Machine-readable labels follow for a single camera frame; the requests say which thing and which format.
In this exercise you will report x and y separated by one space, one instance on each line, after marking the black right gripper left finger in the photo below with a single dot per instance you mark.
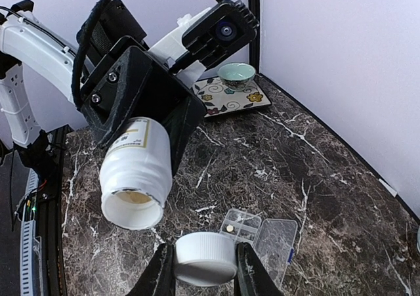
157 278

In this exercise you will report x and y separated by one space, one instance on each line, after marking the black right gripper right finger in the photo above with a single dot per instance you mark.
252 277

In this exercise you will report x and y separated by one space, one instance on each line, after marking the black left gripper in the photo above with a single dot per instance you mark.
127 82

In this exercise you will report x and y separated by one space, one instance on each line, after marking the clear plastic pill organizer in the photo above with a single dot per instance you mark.
272 239

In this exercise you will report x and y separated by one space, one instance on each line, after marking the white ribbed bottle cap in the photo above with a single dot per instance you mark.
205 259

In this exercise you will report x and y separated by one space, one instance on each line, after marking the small white pill bottle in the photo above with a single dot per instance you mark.
136 175

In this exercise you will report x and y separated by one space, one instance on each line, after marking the floral patterned cloth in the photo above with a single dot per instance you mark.
219 99

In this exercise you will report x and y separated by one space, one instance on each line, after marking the pale green ceramic bowl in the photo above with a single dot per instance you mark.
236 76

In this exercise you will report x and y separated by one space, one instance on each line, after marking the teal striped ceramic bowl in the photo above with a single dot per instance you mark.
418 240

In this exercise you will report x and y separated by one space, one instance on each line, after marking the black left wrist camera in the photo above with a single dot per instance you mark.
217 35

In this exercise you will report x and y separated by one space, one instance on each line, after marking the white slotted cable duct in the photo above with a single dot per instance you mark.
30 278

